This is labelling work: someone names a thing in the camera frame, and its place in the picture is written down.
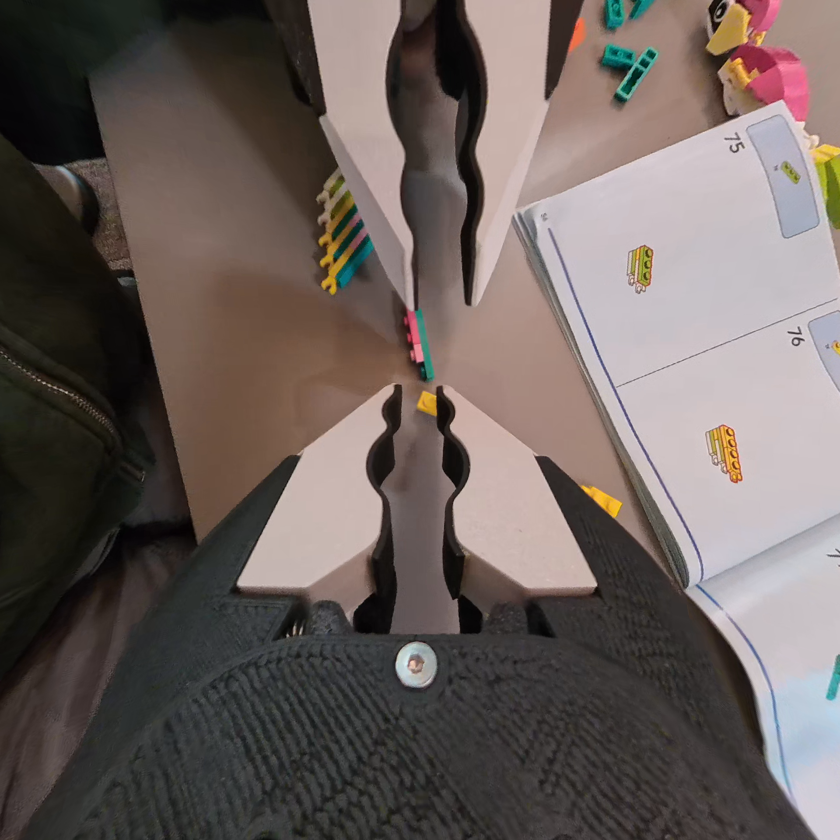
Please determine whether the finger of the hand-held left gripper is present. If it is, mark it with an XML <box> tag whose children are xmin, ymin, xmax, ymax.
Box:
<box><xmin>307</xmin><ymin>0</ymin><xmax>417</xmax><ymax>311</ymax></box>
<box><xmin>433</xmin><ymin>0</ymin><xmax>553</xmax><ymax>308</ymax></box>

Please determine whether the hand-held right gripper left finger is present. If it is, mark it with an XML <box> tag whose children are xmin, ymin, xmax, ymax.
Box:
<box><xmin>235</xmin><ymin>384</ymin><xmax>404</xmax><ymax>634</ymax></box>

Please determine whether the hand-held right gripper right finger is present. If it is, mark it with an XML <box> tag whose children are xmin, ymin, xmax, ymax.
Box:
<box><xmin>436</xmin><ymin>386</ymin><xmax>599</xmax><ymax>634</ymax></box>

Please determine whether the striped lego plate assembly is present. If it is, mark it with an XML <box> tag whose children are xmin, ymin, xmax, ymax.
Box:
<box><xmin>317</xmin><ymin>167</ymin><xmax>376</xmax><ymax>295</ymax></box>

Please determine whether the pink and teal lego piece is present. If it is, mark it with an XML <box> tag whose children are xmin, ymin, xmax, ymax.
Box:
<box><xmin>403</xmin><ymin>308</ymin><xmax>436</xmax><ymax>382</ymax></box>

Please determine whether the long teal lego piece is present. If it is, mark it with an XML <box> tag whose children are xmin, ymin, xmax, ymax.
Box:
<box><xmin>613</xmin><ymin>47</ymin><xmax>660</xmax><ymax>103</ymax></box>

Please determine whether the lego instruction booklet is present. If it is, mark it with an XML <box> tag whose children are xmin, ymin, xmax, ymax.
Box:
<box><xmin>512</xmin><ymin>101</ymin><xmax>840</xmax><ymax>840</ymax></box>

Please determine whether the pink lego bird model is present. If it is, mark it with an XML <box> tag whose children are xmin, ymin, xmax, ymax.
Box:
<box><xmin>705</xmin><ymin>0</ymin><xmax>812</xmax><ymax>123</ymax></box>

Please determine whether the lime and yellow lego piece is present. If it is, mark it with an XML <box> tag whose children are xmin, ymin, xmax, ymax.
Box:
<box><xmin>810</xmin><ymin>144</ymin><xmax>840</xmax><ymax>231</ymax></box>

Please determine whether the dark cloth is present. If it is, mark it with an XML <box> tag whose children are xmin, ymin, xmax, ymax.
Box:
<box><xmin>0</xmin><ymin>0</ymin><xmax>283</xmax><ymax>161</ymax></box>

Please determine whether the dark green zippered bag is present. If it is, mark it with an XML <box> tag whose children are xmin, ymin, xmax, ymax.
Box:
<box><xmin>0</xmin><ymin>131</ymin><xmax>156</xmax><ymax>677</ymax></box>

